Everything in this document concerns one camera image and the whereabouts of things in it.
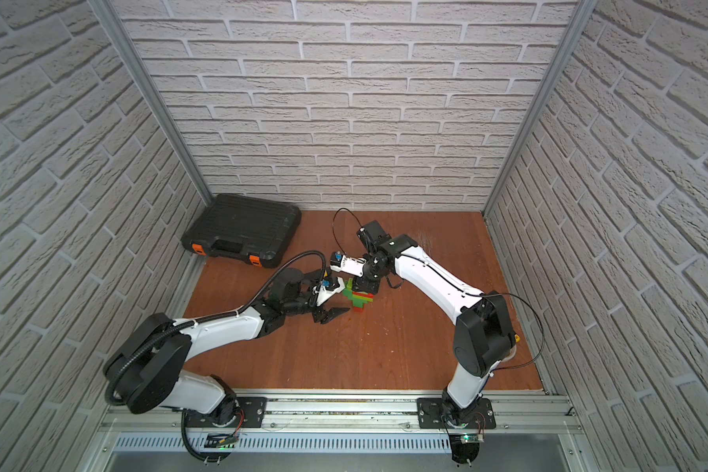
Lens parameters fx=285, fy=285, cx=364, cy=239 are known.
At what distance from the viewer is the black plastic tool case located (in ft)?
3.29

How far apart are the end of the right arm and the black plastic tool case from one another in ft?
1.29

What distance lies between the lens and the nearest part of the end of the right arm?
606 millimetres
